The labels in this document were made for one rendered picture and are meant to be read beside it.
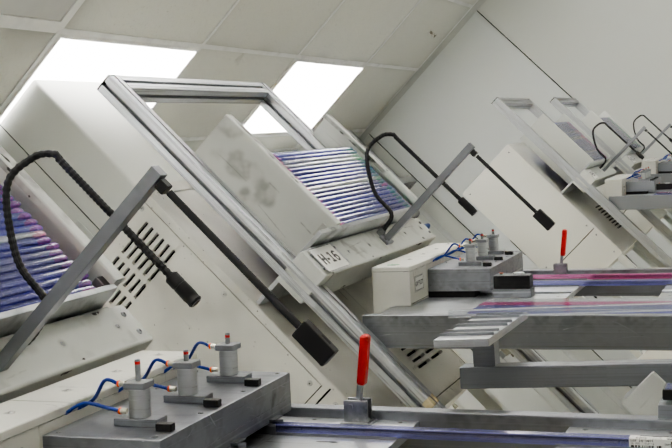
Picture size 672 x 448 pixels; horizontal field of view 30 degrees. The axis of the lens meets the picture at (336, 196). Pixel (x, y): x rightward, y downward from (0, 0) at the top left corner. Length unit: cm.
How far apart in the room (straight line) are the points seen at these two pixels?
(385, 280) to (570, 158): 347
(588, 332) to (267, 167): 72
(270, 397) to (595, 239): 442
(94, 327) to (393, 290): 102
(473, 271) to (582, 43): 641
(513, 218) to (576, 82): 317
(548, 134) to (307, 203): 355
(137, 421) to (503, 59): 786
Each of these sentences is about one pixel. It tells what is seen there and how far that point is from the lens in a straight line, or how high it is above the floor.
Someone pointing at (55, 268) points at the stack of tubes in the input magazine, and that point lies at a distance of 162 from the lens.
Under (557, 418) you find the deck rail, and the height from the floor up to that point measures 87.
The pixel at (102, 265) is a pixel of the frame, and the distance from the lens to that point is 168.
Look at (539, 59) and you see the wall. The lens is 900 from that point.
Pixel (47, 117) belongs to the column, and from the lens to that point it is 486.
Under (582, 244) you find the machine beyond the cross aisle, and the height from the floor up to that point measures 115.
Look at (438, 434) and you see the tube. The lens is 144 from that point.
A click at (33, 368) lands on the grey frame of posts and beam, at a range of 149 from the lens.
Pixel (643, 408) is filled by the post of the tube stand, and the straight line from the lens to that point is 170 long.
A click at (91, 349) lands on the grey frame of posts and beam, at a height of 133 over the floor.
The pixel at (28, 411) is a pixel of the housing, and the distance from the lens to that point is 134.
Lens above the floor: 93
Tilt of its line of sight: 12 degrees up
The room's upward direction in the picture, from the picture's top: 45 degrees counter-clockwise
